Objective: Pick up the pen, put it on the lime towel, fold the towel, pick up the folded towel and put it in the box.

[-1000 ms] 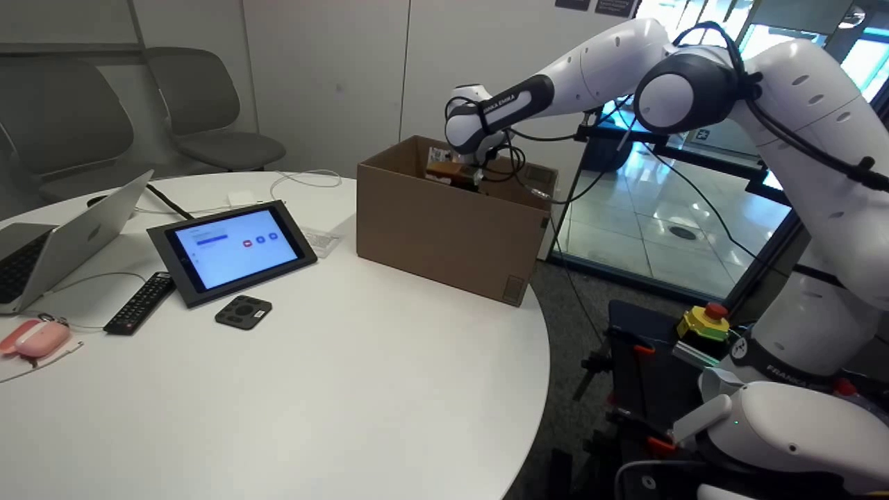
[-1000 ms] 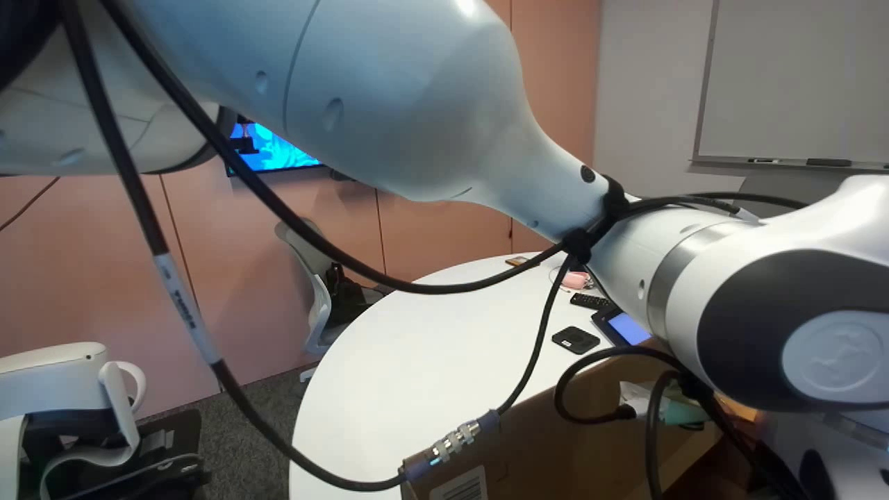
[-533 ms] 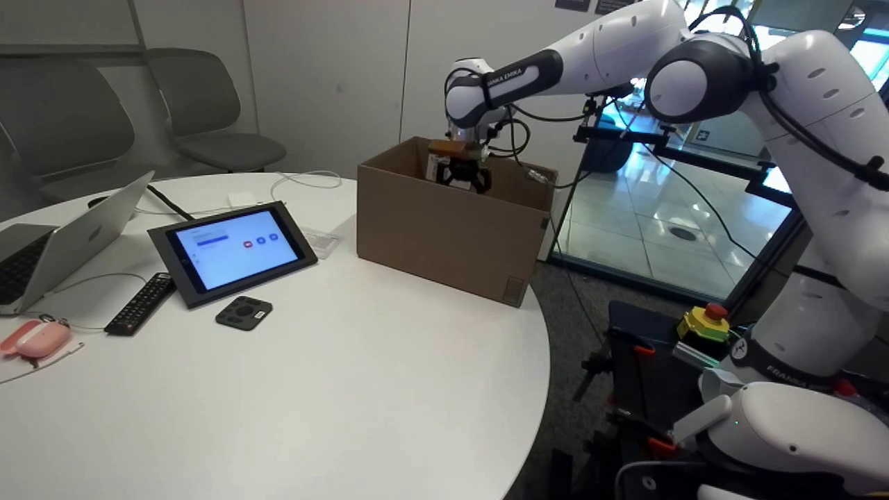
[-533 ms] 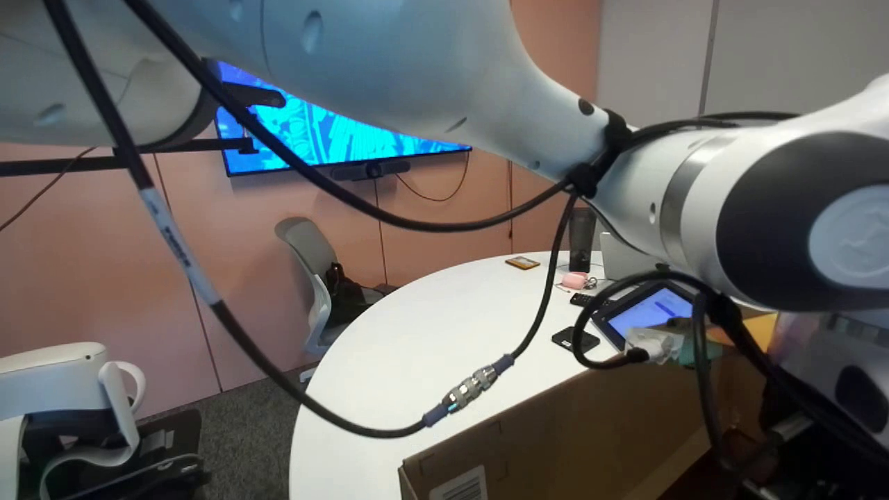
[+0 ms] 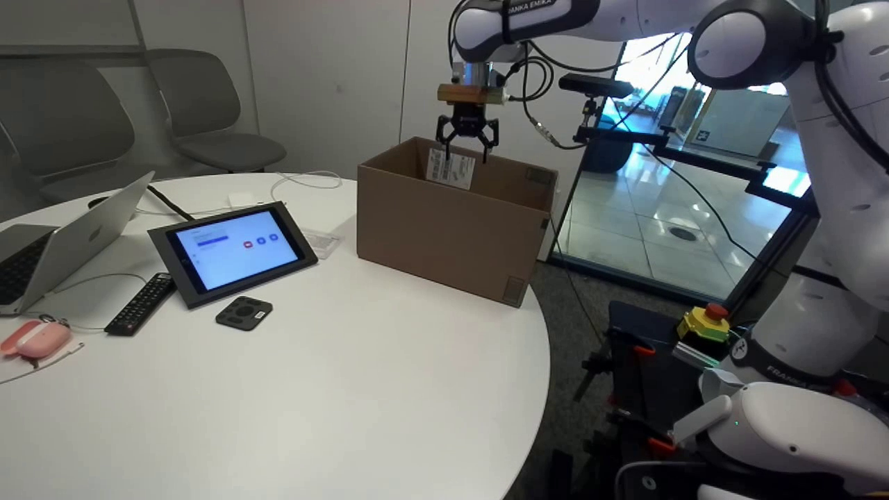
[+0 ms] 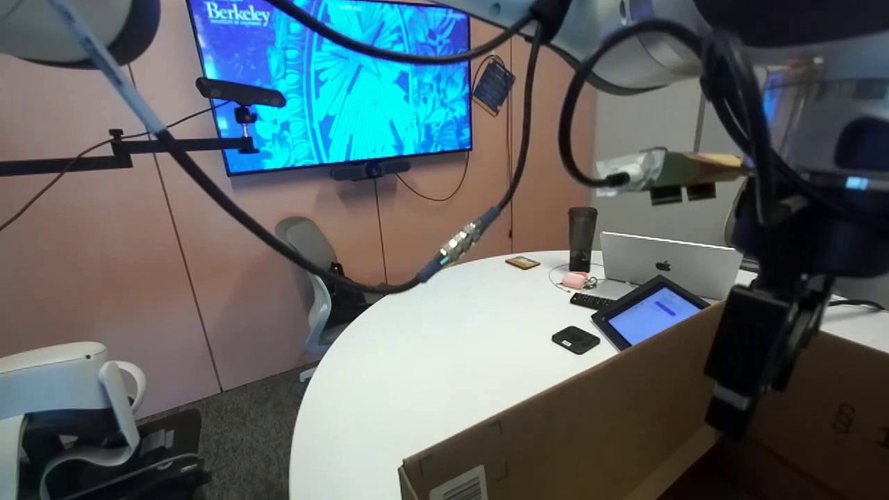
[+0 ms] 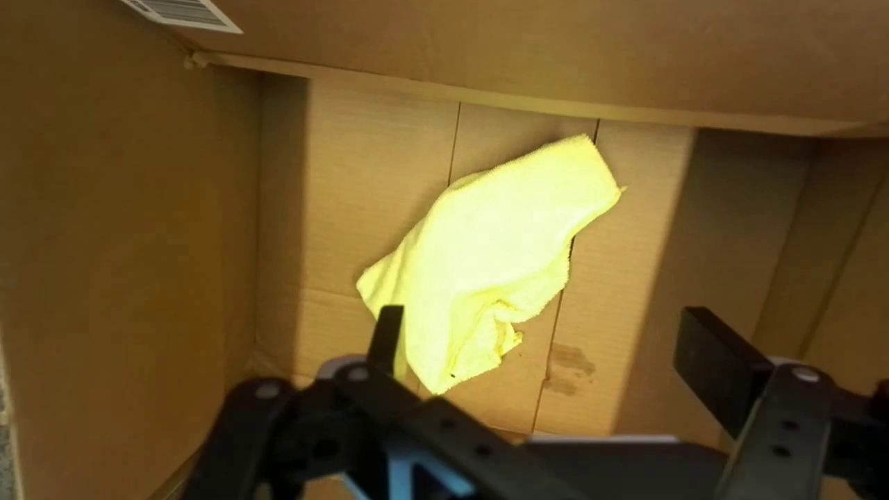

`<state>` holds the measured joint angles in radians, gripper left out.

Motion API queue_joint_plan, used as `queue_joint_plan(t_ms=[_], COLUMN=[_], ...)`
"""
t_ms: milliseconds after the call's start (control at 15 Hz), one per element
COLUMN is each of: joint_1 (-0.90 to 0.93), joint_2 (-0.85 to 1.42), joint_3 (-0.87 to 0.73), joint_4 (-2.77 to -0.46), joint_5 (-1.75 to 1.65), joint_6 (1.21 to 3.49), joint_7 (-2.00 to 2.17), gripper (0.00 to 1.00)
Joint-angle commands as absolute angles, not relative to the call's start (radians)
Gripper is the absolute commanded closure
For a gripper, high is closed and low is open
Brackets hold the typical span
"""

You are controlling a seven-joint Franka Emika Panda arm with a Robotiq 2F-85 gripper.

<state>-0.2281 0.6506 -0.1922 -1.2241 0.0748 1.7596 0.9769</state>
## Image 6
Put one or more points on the black tall tumbler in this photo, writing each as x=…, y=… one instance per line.
x=581, y=236

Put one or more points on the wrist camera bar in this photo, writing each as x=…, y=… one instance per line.
x=676, y=170

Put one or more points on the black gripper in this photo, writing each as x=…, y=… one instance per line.
x=795, y=239

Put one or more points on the black camera on boom pole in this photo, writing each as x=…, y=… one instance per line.
x=237, y=92

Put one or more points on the wall TV with blue picture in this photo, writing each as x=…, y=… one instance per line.
x=352, y=83

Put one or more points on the brown cardboard box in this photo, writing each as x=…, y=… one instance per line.
x=593, y=426

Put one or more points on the pink soft case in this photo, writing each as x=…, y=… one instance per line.
x=573, y=278

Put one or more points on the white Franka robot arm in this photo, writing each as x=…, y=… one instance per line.
x=45, y=375

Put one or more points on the black video bar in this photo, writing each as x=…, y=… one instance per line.
x=370, y=170

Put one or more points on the small black square puck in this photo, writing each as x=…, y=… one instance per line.
x=577, y=340

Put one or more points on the grey swivel office chair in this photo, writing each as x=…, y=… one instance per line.
x=315, y=267

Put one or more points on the small dark wall tablet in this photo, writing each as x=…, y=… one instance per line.
x=493, y=83

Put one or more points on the black tablet with lit screen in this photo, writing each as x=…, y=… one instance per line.
x=648, y=315

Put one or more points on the small tan flat block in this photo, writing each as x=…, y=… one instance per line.
x=523, y=263

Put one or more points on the silver open laptop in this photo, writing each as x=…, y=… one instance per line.
x=670, y=264

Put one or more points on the black remote control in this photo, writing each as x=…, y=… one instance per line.
x=587, y=300

